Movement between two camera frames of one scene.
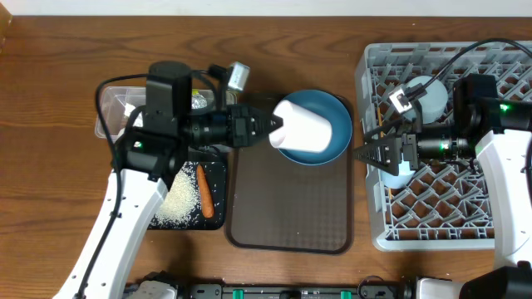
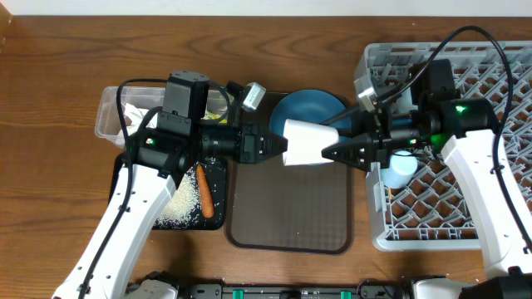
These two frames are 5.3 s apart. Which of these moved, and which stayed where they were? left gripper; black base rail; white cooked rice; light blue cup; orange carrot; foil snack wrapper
Moved: left gripper; foil snack wrapper
Stayed: orange carrot; white cooked rice; light blue cup; black base rail
